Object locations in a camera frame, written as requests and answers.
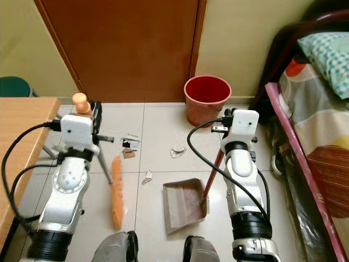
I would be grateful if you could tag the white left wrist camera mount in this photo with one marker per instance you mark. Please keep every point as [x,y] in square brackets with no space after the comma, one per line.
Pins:
[75,130]

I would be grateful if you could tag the red plastic bucket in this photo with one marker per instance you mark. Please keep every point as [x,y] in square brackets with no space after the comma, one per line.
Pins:
[206,106]

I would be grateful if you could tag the grey robot leg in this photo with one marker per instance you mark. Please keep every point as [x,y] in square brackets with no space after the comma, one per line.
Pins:
[114,248]
[202,250]

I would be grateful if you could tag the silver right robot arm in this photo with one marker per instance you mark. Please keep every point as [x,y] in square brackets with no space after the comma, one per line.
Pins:
[242,185]

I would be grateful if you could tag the small white paper scrap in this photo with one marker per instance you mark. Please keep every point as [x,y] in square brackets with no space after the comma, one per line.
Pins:
[146,177]

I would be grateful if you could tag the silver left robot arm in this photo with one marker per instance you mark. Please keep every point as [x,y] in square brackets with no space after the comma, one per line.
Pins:
[68,183]

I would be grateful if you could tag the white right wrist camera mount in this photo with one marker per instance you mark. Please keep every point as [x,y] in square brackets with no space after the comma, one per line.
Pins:
[242,126]

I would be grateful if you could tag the orange bristle broom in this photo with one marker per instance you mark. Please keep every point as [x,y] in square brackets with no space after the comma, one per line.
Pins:
[117,202]

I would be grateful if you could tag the teal checked pillow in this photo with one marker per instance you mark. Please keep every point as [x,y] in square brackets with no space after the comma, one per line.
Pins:
[327,57]

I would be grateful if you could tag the grey right robot leg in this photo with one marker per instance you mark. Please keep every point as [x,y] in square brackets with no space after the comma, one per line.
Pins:
[202,250]

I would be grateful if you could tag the dark red curved headboard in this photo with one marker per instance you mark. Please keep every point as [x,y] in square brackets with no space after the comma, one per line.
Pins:
[278,49]

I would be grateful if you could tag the crumpled white paper scrap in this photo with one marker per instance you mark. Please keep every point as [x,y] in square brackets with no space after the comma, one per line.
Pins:
[177,152]

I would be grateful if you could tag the dark green round stool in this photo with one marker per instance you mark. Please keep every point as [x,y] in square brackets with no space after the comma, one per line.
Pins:
[13,87]

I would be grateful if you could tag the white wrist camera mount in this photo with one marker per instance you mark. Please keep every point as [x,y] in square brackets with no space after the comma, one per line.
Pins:
[242,126]
[75,130]

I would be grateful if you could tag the colourful patterned bed sheet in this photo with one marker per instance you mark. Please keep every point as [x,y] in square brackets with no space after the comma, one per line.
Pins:
[319,125]

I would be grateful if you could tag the brown cardboard scrap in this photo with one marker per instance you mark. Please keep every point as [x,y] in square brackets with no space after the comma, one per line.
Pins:
[129,154]

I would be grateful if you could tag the grey left robot leg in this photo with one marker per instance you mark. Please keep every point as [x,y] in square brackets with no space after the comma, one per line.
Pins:
[114,248]

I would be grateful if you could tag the white and black paper scrap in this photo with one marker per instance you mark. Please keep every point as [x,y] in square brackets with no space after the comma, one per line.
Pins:
[131,140]

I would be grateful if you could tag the brown wooden door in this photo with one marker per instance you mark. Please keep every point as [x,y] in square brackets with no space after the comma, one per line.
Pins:
[120,43]

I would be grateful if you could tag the pink bed side rail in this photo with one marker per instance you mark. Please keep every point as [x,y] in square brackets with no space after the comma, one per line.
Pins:
[297,147]

